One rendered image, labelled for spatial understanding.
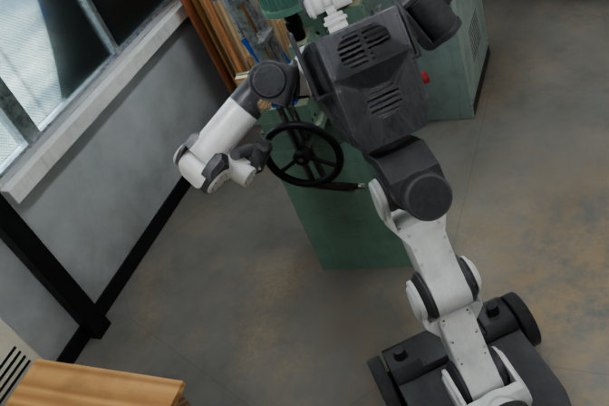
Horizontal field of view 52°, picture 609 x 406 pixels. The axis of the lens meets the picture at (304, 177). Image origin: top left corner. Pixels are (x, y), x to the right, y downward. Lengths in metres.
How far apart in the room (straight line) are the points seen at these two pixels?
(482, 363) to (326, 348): 0.81
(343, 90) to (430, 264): 0.58
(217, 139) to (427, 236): 0.62
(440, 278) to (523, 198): 1.24
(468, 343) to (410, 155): 0.66
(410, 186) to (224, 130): 0.47
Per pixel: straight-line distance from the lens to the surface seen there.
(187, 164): 1.58
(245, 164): 1.82
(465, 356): 1.94
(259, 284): 2.93
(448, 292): 1.76
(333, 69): 1.39
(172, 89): 3.67
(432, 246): 1.72
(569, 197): 2.90
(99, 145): 3.22
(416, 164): 1.49
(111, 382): 2.21
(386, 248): 2.66
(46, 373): 2.42
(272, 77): 1.47
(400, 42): 1.42
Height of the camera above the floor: 2.03
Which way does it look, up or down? 37 degrees down
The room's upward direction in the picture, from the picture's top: 23 degrees counter-clockwise
